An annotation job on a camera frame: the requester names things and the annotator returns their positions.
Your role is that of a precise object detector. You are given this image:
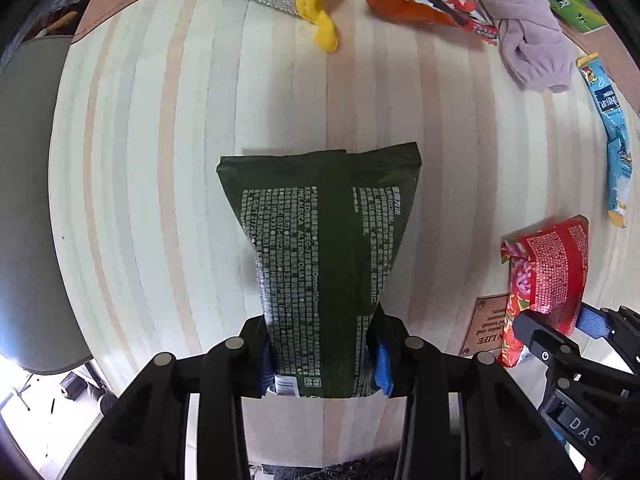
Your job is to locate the striped table cloth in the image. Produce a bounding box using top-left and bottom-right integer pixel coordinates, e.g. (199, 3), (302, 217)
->
(50, 0), (640, 467)

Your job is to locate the dark green snack bag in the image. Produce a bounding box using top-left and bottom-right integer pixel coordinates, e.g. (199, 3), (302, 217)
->
(216, 142), (425, 401)

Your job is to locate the lilac knitted garment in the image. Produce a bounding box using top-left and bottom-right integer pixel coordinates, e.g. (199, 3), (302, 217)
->
(466, 0), (577, 95)

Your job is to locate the yellow plush toy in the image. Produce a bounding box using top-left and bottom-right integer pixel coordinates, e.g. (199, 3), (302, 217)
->
(296, 0), (340, 54)

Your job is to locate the grey chair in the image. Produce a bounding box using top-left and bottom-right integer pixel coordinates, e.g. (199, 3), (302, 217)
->
(0, 36), (95, 376)

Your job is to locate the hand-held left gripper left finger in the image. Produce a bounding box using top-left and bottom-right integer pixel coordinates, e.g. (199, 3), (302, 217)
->
(62, 316), (275, 480)

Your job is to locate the red snack bag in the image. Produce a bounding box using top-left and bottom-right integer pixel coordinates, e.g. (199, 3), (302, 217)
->
(498, 214), (591, 369)

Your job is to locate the light blue snack packet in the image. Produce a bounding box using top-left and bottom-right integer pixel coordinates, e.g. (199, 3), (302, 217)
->
(576, 54), (635, 230)

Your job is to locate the brown label patch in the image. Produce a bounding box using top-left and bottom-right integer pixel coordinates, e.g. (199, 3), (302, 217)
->
(460, 294), (512, 359)

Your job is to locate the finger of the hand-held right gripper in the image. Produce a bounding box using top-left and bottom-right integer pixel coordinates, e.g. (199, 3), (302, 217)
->
(576, 302), (640, 376)
(513, 311), (587, 376)

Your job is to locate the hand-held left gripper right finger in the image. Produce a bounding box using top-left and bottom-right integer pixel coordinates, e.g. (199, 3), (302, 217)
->
(368, 305), (583, 480)

